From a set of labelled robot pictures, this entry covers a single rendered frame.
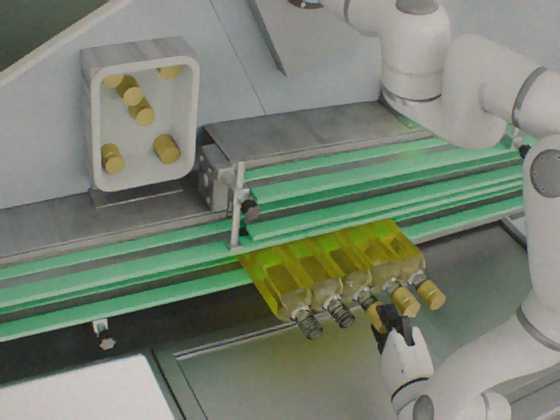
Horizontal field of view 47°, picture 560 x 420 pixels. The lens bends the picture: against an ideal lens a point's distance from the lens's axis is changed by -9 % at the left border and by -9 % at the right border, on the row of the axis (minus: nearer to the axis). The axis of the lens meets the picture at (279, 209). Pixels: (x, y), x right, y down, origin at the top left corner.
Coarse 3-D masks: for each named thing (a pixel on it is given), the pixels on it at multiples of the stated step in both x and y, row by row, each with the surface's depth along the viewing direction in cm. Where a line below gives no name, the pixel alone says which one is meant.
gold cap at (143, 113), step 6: (144, 102) 109; (132, 108) 109; (138, 108) 108; (144, 108) 107; (150, 108) 108; (132, 114) 109; (138, 114) 107; (144, 114) 108; (150, 114) 108; (138, 120) 108; (144, 120) 109; (150, 120) 109
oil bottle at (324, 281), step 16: (304, 240) 119; (288, 256) 117; (304, 256) 116; (320, 256) 116; (304, 272) 113; (320, 272) 113; (336, 272) 114; (320, 288) 111; (336, 288) 111; (320, 304) 111
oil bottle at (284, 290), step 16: (240, 256) 120; (256, 256) 115; (272, 256) 116; (256, 272) 115; (272, 272) 113; (288, 272) 113; (272, 288) 111; (288, 288) 110; (304, 288) 110; (272, 304) 112; (288, 304) 108; (304, 304) 109; (288, 320) 110
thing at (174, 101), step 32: (128, 64) 99; (160, 64) 101; (192, 64) 103; (96, 96) 99; (160, 96) 112; (192, 96) 107; (96, 128) 102; (128, 128) 113; (160, 128) 116; (192, 128) 111; (96, 160) 105; (128, 160) 115; (160, 160) 116; (192, 160) 114
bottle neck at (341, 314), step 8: (336, 296) 111; (328, 304) 110; (336, 304) 110; (344, 304) 110; (336, 312) 109; (344, 312) 108; (336, 320) 109; (344, 320) 109; (352, 320) 109; (344, 328) 109
